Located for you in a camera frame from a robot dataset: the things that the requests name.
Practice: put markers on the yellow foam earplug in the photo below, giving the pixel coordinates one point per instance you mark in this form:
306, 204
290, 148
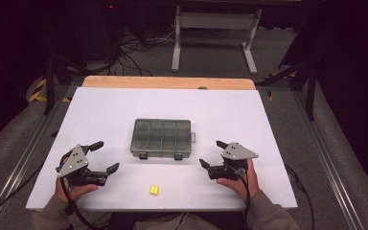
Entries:
156, 191
152, 189

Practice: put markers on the yellow black floor tape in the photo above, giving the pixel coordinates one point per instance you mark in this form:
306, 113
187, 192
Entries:
38, 94

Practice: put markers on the grey plastic compartment box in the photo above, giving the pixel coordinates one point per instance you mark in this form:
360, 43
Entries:
161, 139

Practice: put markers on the person's lap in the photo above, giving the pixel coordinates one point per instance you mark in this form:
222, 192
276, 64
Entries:
179, 222

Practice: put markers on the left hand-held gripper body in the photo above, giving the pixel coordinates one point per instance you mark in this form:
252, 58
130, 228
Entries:
73, 161

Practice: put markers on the grey metal stand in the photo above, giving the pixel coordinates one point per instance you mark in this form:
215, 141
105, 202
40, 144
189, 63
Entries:
217, 20

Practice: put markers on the white table board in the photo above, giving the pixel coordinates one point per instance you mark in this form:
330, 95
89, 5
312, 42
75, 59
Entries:
108, 108

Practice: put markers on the person's left hand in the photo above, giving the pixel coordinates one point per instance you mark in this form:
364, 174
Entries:
76, 191

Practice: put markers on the aluminium floor rail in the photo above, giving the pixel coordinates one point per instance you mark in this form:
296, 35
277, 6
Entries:
329, 163
22, 163

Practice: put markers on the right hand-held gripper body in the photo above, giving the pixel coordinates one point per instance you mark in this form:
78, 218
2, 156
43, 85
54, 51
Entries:
236, 153

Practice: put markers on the black metal stand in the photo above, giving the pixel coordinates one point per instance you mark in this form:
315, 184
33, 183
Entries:
310, 89
49, 86

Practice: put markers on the person's right hand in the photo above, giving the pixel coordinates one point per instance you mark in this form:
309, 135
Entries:
250, 182

